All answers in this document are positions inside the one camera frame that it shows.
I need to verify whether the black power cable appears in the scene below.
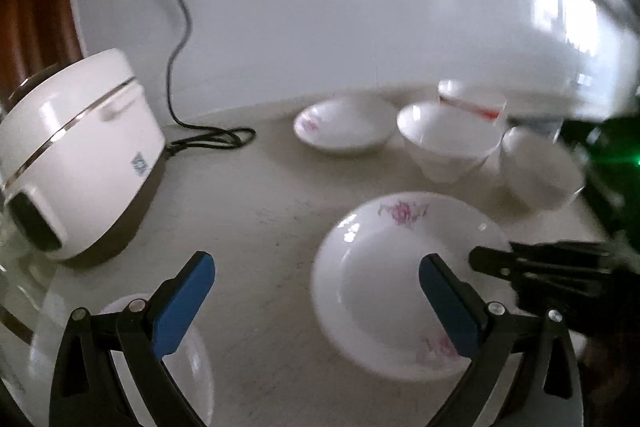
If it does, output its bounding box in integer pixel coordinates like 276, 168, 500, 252
158, 0, 257, 152

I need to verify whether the brown wooden door frame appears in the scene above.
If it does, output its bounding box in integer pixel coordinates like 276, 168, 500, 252
0, 0, 84, 108

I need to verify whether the red banded bowl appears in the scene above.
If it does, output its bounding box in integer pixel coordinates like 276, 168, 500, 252
437, 79, 506, 121

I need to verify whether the large floral plate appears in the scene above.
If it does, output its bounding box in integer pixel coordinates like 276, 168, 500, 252
310, 192, 515, 381

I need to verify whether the white floral bowl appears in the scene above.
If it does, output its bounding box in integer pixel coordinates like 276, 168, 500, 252
396, 102, 502, 184

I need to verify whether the white rimmed bowl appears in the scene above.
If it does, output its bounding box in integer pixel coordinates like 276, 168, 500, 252
499, 127, 585, 211

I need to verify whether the white rice cooker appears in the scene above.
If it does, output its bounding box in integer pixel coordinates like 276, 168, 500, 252
1, 49, 166, 268

